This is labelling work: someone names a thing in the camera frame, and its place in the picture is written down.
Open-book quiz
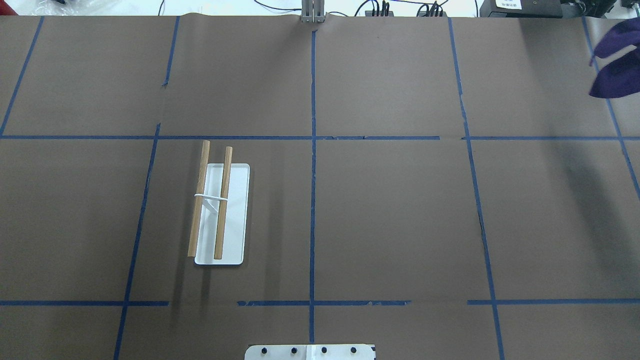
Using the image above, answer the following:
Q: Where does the purple microfiber towel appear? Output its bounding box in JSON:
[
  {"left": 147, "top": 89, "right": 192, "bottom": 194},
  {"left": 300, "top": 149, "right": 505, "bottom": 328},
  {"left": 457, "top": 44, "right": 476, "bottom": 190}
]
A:
[{"left": 589, "top": 18, "right": 640, "bottom": 99}]

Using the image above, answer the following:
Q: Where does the white towel rack base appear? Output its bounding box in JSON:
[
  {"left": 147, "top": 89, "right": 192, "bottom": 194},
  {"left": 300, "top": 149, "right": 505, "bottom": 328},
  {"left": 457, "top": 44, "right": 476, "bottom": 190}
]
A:
[{"left": 194, "top": 163, "right": 250, "bottom": 266}]

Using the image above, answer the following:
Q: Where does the short wooden rack rod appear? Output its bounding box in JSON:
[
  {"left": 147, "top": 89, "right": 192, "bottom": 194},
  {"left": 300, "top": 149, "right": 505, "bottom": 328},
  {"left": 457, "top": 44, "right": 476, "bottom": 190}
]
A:
[{"left": 214, "top": 146, "right": 233, "bottom": 260}]

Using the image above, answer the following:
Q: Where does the long wooden rack rod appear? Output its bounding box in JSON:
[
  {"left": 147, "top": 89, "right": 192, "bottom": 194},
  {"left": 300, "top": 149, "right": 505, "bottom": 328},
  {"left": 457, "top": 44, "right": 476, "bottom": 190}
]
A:
[{"left": 187, "top": 140, "right": 211, "bottom": 258}]

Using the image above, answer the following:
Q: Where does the upper black orange hub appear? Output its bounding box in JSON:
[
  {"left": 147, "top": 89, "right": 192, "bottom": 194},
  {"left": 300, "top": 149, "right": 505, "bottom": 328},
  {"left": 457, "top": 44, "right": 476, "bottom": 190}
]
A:
[{"left": 364, "top": 0, "right": 393, "bottom": 18}]

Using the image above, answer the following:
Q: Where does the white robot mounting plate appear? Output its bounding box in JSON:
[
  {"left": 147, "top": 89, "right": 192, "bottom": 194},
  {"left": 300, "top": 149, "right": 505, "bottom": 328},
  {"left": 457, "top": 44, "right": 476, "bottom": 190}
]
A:
[{"left": 244, "top": 343, "right": 377, "bottom": 360}]

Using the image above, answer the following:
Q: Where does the black mini computer box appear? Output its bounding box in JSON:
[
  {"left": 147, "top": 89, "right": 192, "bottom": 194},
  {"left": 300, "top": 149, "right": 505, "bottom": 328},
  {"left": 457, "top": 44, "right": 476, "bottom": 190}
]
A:
[{"left": 478, "top": 0, "right": 563, "bottom": 19}]

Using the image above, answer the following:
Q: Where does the aluminium frame post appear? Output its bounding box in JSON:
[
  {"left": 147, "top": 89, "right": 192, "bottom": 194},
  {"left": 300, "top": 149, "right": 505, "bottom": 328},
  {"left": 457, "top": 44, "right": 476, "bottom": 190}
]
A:
[{"left": 301, "top": 0, "right": 326, "bottom": 24}]

